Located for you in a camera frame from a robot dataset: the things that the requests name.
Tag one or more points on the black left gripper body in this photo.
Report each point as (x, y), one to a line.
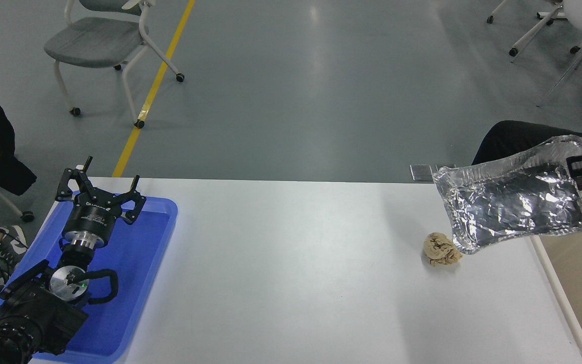
(91, 217)

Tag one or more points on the silver foil tray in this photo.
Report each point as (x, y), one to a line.
(508, 202)

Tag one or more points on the metal floor socket plate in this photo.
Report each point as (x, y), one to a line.
(421, 172)

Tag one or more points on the blue plastic tray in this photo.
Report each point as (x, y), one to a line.
(134, 263)

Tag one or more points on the person's shoe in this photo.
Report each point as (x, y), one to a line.
(10, 247)

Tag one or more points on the white chair on castors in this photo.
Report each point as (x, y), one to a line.
(581, 12)

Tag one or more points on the crumpled tan paper ball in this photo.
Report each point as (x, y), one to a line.
(441, 250)

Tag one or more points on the grey chair with white frame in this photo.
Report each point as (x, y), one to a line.
(94, 40)

